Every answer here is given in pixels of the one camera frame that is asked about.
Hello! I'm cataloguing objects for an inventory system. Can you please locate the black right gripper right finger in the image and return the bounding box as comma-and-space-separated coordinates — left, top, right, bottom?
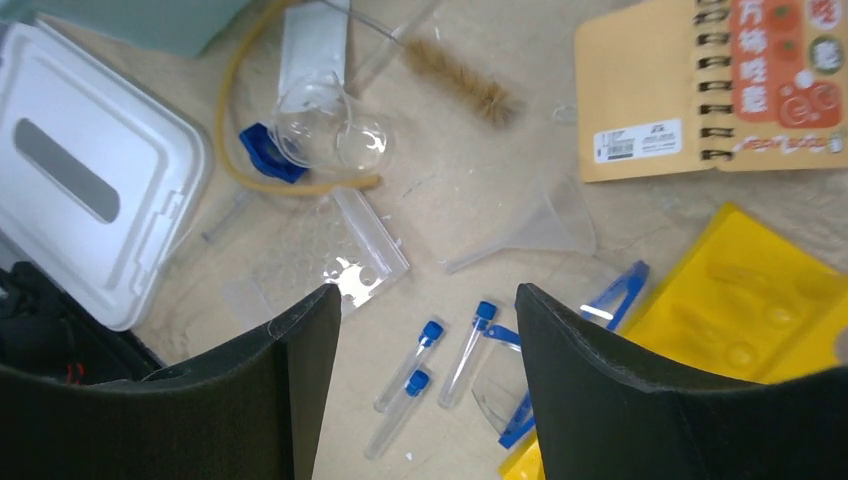
515, 283, 847, 479

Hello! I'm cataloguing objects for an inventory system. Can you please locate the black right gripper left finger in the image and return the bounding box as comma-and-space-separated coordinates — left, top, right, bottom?
1, 284, 341, 479

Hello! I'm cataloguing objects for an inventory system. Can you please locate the yellow rubber tube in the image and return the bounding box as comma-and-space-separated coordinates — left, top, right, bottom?
213, 1, 382, 197

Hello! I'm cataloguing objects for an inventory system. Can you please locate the brown test tube brush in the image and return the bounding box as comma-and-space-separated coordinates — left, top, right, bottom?
324, 1, 521, 128

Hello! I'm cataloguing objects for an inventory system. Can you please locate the clear glass tube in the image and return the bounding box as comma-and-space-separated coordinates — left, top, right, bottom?
345, 1, 443, 94

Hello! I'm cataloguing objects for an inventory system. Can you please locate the blue capped test tube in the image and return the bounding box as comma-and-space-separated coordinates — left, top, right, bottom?
363, 369, 430, 460
373, 317, 445, 413
438, 301, 498, 410

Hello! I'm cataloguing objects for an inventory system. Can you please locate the yellow test tube rack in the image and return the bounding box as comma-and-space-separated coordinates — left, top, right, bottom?
498, 202, 848, 480

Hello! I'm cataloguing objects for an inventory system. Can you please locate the clear plastic funnel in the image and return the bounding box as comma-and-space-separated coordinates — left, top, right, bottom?
444, 176, 597, 274

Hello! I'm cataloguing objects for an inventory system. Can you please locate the clear graduated cylinder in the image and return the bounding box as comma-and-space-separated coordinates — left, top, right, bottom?
199, 188, 256, 244

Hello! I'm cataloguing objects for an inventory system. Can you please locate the white plastic bin lid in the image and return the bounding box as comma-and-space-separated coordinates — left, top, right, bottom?
1, 22, 213, 331

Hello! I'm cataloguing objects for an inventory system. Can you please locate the tan spiral notebook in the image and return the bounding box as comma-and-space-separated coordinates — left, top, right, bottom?
574, 1, 847, 183

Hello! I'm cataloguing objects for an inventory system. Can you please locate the white plastic pouch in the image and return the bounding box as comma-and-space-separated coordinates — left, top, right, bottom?
278, 1, 351, 96

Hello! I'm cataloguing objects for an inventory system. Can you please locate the teal plastic bin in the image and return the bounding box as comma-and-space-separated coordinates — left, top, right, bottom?
1, 0, 250, 57

